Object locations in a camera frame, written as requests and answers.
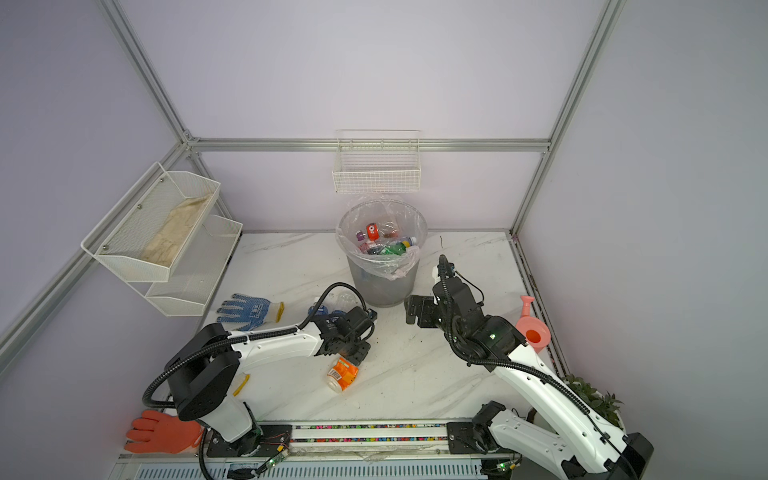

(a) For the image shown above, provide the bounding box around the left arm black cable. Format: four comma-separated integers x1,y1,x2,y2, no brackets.
142,281,370,410

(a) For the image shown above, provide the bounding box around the red label purple-cap bottle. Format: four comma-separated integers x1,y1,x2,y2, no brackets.
355,223,381,246

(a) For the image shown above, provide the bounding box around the yellow-cap clear bottle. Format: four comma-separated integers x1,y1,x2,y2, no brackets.
326,357,359,393

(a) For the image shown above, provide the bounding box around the red label clear bottle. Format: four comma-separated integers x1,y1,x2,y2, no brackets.
379,222,400,239

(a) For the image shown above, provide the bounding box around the potted green plant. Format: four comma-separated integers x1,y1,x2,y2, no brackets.
564,375,625,430

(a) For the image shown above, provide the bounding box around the white mesh upper shelf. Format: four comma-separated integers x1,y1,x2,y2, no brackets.
81,163,220,283

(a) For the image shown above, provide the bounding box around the white mesh shelf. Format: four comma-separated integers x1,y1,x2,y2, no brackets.
81,163,220,283
145,214,242,317

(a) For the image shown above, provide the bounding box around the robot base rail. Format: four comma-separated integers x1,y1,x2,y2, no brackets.
206,419,518,458

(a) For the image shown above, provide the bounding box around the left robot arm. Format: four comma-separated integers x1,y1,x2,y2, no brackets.
160,306,377,443

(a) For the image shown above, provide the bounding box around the grey mesh waste bin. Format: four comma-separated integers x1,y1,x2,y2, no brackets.
344,254,420,307

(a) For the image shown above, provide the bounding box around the white wire wall basket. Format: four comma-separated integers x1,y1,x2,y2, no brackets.
332,129,422,194

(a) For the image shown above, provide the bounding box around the white-cap blue label bottle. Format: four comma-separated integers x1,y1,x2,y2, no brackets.
307,297,330,318

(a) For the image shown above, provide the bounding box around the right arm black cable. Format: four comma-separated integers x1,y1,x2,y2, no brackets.
436,254,637,480

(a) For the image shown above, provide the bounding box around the beige cloth in shelf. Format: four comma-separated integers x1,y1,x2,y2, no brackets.
140,194,211,267

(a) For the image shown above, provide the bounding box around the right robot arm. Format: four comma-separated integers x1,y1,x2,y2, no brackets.
404,277,654,479

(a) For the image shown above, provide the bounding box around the clear plastic bin liner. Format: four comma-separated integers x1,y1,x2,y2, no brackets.
335,195,428,281

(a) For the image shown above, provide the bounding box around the pink watering can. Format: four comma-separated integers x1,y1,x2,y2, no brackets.
515,295,551,353

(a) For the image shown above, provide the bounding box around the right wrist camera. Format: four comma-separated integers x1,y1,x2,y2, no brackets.
432,262,457,284

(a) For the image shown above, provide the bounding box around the green plastic bottle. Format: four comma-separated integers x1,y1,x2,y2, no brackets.
379,236,417,256

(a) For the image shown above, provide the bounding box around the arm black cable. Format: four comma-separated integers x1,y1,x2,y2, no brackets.
142,281,370,410
436,254,637,480

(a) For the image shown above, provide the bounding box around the blue dotted work glove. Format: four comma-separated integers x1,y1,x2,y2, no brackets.
216,293,285,331

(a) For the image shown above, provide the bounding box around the orange rubber glove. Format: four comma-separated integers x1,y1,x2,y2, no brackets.
124,410,203,454

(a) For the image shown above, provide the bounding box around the white mesh lower shelf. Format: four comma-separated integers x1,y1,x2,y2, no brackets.
145,214,242,317

